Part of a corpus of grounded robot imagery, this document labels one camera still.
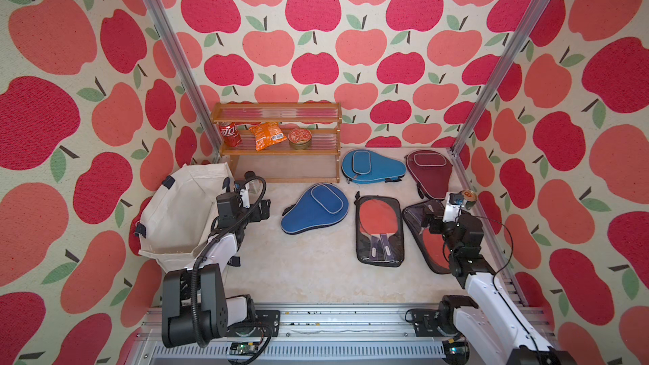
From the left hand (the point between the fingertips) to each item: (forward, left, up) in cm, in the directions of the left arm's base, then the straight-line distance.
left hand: (257, 204), depth 90 cm
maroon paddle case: (+23, -73, -7) cm, 77 cm away
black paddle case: (-12, -63, -8) cm, 64 cm away
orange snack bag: (+28, -1, +10) cm, 29 cm away
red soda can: (+24, +12, +13) cm, 30 cm away
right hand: (-6, -64, +6) cm, 65 cm away
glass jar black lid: (+14, +6, -1) cm, 16 cm away
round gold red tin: (+25, -14, +10) cm, 30 cm away
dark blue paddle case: (+2, -23, -5) cm, 24 cm away
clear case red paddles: (-7, -45, -7) cm, 46 cm away
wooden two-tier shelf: (+26, -7, +7) cm, 27 cm away
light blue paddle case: (+22, -43, -4) cm, 49 cm away
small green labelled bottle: (+2, -78, +2) cm, 78 cm away
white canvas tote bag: (-7, +24, +4) cm, 26 cm away
